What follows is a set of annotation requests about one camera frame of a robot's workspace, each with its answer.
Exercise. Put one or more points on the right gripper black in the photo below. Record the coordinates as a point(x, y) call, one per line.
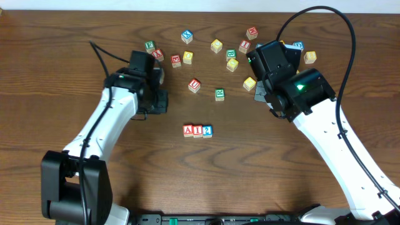
point(259, 92)

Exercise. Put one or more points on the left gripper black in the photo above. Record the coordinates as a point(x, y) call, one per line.
point(157, 102)

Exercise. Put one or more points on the red A block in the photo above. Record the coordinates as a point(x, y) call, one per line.
point(187, 130)

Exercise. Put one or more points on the red i block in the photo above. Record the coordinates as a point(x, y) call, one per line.
point(197, 131)
point(244, 46)

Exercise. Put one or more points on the blue 2 block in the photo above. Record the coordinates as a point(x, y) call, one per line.
point(207, 131)

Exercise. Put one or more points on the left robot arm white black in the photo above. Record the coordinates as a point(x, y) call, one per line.
point(75, 184)

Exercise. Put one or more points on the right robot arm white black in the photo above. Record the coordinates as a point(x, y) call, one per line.
point(307, 100)

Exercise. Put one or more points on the yellow block centre right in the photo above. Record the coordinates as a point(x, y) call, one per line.
point(249, 84)

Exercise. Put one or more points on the yellow block under B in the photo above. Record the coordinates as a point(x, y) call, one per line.
point(232, 64)

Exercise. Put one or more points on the red U block centre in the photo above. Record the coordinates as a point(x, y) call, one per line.
point(194, 85)

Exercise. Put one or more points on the green R block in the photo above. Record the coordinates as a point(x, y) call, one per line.
point(219, 95)

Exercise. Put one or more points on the red E block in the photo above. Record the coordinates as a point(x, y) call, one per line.
point(176, 61)

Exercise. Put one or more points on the red X block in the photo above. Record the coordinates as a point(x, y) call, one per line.
point(158, 54)

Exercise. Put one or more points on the green B block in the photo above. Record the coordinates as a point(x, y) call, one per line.
point(230, 54)

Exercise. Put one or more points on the red I block top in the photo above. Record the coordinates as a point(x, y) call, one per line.
point(244, 46)

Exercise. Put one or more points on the yellow block near E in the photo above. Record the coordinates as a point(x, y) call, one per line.
point(188, 57)

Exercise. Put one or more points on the green F block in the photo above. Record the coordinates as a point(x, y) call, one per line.
point(150, 46)

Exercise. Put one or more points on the red block top right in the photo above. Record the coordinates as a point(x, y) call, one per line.
point(252, 33)

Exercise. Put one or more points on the yellow block far right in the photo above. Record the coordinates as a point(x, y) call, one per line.
point(310, 57)

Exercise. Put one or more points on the blue D block upper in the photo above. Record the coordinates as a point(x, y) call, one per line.
point(299, 44)

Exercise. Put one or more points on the yellow block top centre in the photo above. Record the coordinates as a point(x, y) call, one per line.
point(216, 46)

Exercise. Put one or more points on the blue X block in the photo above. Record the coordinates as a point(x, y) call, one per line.
point(187, 36)

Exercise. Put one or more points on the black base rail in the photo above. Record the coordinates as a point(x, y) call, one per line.
point(159, 219)

